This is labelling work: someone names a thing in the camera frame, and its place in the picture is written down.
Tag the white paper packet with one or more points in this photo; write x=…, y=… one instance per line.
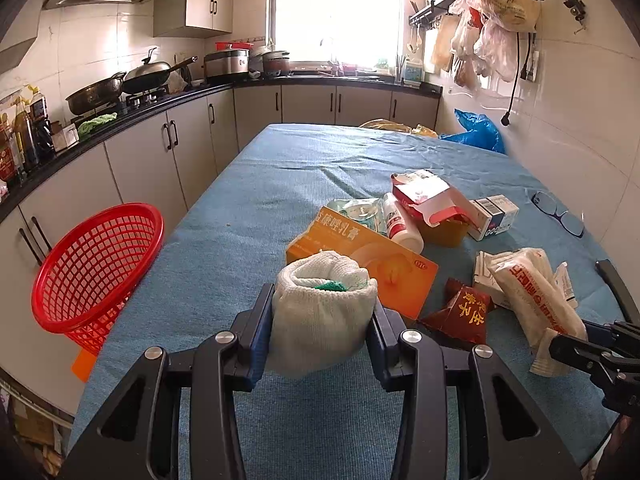
x=482, y=275

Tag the orange plastic piece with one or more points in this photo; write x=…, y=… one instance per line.
x=82, y=365

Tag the small white tube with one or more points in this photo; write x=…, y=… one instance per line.
x=565, y=285

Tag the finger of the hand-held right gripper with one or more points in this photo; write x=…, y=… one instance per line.
x=617, y=285
x=597, y=332

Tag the white knitted cloth roll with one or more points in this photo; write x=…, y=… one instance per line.
x=315, y=330

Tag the beige lower kitchen cabinets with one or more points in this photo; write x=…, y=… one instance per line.
x=145, y=155

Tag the white packet with red print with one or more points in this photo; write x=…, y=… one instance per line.
x=530, y=290

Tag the black kitchen countertop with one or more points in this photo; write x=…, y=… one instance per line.
x=320, y=80

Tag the small box on counter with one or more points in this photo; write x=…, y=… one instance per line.
x=65, y=137

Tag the blue plastic bag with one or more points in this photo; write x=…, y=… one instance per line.
x=475, y=132

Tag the black wall rack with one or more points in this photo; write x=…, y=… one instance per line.
x=430, y=12

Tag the black frying pan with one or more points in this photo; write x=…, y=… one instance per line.
x=95, y=95

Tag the white power strip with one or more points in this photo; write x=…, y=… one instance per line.
x=532, y=67

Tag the black gas stove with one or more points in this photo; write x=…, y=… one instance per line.
x=145, y=100

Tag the group of condiment bottles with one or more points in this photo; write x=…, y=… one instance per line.
x=25, y=135

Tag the white plastic bottle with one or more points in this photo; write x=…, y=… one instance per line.
x=400, y=227

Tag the red basin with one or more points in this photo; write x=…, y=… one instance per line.
x=231, y=45

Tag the dark framed eyeglasses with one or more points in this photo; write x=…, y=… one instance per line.
x=559, y=215

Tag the wok with steel lid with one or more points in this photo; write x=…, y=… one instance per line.
x=147, y=77

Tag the orange medicine box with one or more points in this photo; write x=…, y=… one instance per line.
x=360, y=255

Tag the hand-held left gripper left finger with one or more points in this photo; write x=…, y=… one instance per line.
x=261, y=340

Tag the yellow plastic bag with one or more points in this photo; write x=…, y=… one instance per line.
x=385, y=125

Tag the teal white utensil holder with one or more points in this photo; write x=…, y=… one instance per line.
x=414, y=72

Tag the white hanging plastic bag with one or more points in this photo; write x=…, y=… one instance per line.
x=495, y=45

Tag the kitchen window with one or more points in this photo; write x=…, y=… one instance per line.
x=320, y=10

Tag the red plastic mesh basket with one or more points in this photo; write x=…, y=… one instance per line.
x=100, y=260

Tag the green dish cloth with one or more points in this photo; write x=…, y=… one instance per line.
x=97, y=122

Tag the dark cooking pot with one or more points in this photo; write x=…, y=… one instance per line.
x=276, y=65

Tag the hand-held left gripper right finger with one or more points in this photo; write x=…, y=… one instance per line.
x=376, y=345

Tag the beige hanging bag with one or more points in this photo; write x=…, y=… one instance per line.
x=445, y=42

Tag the white blue medicine box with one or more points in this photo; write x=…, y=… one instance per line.
x=492, y=220

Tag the packaged face mask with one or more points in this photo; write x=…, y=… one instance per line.
x=355, y=210

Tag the torn red white carton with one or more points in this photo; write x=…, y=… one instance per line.
x=420, y=190

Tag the silver rice cooker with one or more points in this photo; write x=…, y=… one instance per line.
x=227, y=62

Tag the dark red snack packet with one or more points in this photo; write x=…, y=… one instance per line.
x=460, y=315

